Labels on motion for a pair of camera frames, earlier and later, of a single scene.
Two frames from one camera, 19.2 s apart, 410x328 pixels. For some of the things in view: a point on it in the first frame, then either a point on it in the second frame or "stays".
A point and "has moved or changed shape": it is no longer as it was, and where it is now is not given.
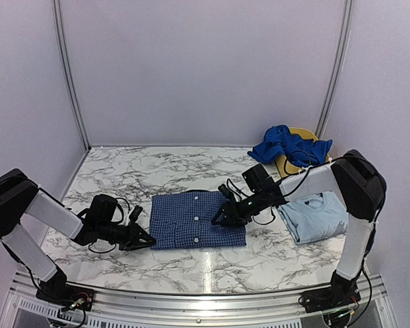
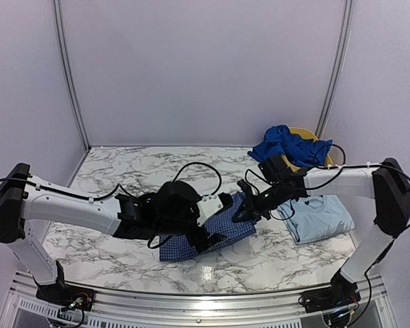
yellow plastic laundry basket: [285, 167] stays
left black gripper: [133, 236] -> [199, 239]
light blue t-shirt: [316, 216] stays
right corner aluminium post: [337, 70] stays
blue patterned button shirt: [184, 220] has moved or changed shape
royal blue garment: [279, 140] stays
